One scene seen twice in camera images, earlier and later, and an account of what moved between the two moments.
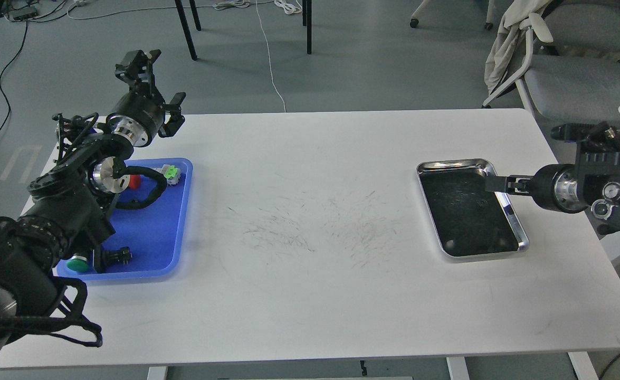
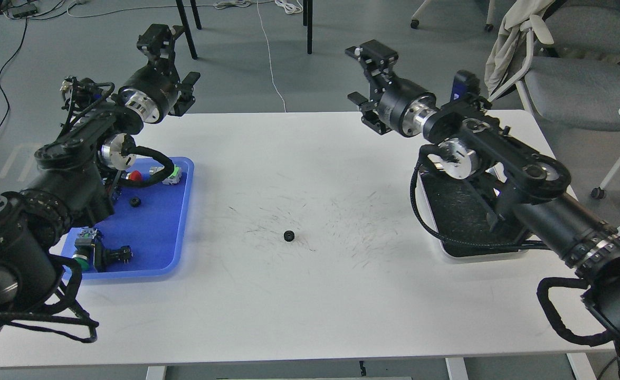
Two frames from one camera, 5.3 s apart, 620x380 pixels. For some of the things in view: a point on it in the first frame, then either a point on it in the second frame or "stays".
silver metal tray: x=468 y=219 stays
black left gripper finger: x=136 y=70 -> x=158 y=43
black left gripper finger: x=176 y=119 -> x=187 y=98
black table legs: x=307 y=11 stays
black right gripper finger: x=508 y=184 -> x=377 y=59
